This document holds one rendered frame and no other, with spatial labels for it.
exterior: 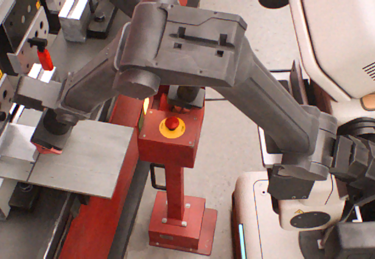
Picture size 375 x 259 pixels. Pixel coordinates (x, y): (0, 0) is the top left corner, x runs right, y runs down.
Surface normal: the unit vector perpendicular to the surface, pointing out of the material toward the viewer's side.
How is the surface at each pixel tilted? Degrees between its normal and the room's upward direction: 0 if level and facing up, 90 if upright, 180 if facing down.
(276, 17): 0
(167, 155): 90
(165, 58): 21
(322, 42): 42
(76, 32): 90
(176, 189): 90
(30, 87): 32
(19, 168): 0
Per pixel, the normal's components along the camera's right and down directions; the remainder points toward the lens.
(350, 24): -0.67, -0.40
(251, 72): 0.84, 0.08
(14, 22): 0.98, 0.17
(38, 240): 0.00, -0.57
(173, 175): -0.18, 0.81
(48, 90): 0.39, -0.11
